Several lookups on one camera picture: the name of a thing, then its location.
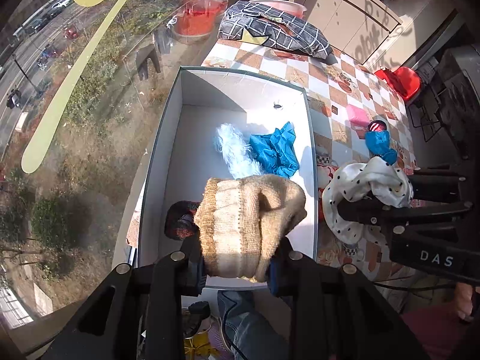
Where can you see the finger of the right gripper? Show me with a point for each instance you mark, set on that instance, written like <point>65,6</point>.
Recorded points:
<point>452,183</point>
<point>373,212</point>

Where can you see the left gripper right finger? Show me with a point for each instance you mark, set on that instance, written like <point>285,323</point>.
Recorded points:
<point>279,274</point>

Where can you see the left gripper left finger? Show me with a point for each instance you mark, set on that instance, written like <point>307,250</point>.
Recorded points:
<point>193,269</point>

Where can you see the white polka dot scarf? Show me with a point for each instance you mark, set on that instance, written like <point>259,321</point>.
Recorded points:
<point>353,182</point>

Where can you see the beige knitted hat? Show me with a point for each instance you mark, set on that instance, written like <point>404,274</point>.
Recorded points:
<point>241,223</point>

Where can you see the large pink foam sponge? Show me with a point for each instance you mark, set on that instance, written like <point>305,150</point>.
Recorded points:
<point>357,116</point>

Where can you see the blue fabric cloth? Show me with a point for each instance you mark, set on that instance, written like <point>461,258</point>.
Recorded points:
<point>378,143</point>
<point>275,151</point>

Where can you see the light blue fluffy duster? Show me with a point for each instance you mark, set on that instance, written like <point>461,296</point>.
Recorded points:
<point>236,152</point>

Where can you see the dark red knitted hat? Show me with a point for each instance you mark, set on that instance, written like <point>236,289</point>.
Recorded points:
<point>179,222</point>

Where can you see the blue jeans leg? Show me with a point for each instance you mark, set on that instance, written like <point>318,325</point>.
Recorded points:
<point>247,333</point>

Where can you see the red striped knit hat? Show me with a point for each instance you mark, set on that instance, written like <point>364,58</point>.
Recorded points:
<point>377,126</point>

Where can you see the checkered patterned tablecloth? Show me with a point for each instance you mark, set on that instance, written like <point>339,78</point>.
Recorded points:
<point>344,97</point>

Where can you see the red plastic stool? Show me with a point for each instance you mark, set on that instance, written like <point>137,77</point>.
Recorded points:
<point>404,80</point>

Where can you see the large white storage box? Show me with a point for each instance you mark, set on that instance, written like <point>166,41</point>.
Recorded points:
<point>204,132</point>

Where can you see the dark plaid pillow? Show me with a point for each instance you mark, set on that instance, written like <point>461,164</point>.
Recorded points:
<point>265,26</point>

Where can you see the red white plastic basin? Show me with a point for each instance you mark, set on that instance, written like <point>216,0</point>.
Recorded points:
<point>196,19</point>

